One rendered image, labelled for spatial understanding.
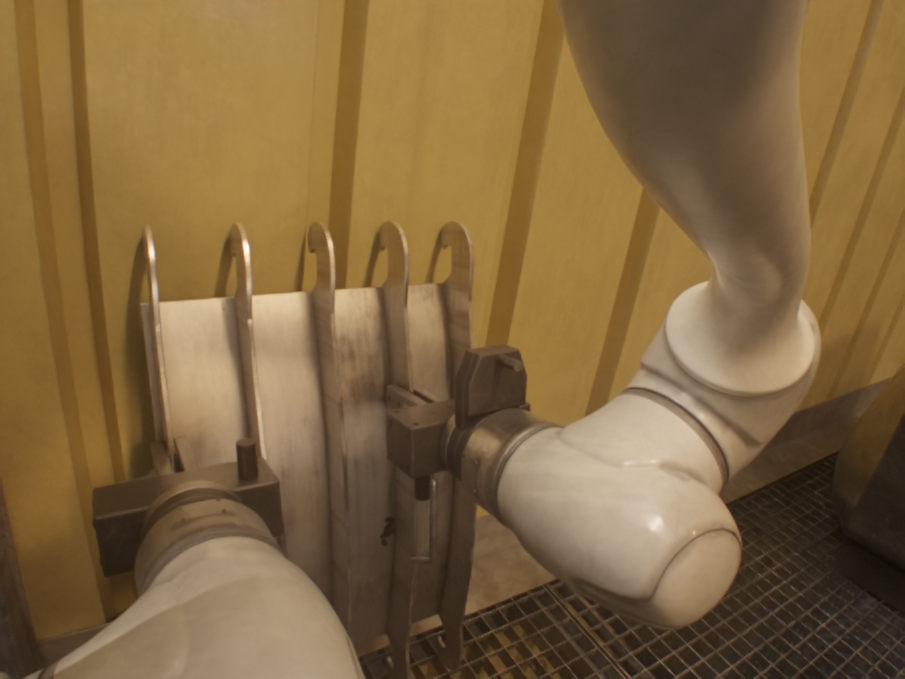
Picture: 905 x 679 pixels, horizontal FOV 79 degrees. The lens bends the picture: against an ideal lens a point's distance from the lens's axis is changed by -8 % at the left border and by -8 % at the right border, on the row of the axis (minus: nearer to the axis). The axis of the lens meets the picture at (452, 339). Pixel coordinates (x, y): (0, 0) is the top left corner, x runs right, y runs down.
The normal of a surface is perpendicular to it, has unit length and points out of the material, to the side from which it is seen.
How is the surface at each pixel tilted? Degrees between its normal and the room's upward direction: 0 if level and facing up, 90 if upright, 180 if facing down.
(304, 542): 79
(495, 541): 90
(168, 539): 33
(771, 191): 118
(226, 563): 18
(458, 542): 90
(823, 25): 89
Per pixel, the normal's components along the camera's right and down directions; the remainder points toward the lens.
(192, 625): -0.36, -0.81
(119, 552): 0.52, 0.20
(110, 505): 0.02, -0.97
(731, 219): 0.11, 0.97
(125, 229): 0.51, 0.41
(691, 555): 0.21, 0.04
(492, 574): 0.14, -0.90
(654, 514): -0.33, -0.63
